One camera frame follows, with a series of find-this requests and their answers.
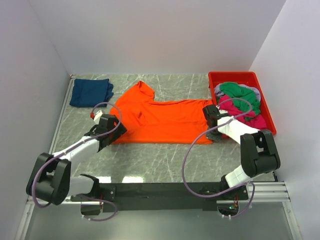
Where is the lavender t shirt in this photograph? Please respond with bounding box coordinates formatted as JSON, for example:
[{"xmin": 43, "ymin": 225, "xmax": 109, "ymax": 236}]
[{"xmin": 214, "ymin": 82, "xmax": 262, "ymax": 102}]

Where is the black base beam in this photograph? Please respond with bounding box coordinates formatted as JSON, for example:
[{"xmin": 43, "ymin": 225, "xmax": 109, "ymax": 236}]
[{"xmin": 70, "ymin": 182, "xmax": 250, "ymax": 213}]

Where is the folded blue t shirt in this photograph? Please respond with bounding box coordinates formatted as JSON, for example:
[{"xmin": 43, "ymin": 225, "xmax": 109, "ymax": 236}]
[{"xmin": 69, "ymin": 78, "xmax": 114, "ymax": 108}]

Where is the aluminium frame rail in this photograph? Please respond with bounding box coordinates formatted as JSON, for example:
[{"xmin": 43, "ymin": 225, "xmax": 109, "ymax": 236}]
[{"xmin": 14, "ymin": 74, "xmax": 75, "ymax": 240}]

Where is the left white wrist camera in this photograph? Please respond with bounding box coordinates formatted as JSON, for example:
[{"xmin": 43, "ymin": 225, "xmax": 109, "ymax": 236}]
[{"xmin": 90, "ymin": 110, "xmax": 104, "ymax": 125}]

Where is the green t shirt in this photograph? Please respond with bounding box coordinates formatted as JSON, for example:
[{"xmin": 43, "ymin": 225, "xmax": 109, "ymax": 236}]
[{"xmin": 215, "ymin": 82, "xmax": 261, "ymax": 122}]

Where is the red plastic bin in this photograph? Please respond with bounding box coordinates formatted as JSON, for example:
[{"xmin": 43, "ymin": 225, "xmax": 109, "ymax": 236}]
[{"xmin": 208, "ymin": 71, "xmax": 277, "ymax": 135}]

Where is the magenta t shirt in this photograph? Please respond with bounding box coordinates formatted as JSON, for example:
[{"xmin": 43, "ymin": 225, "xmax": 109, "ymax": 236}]
[{"xmin": 218, "ymin": 95, "xmax": 267, "ymax": 130}]

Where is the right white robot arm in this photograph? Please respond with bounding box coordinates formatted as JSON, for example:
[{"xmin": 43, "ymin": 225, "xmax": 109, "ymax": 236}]
[{"xmin": 202, "ymin": 104, "xmax": 281, "ymax": 200}]

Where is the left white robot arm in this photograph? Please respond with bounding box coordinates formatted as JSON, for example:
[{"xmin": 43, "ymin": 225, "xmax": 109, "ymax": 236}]
[{"xmin": 26, "ymin": 114, "xmax": 128, "ymax": 205}]

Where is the orange t shirt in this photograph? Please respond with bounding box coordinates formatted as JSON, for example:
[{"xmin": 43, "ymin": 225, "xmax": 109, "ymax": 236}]
[{"xmin": 109, "ymin": 81, "xmax": 213, "ymax": 144}]

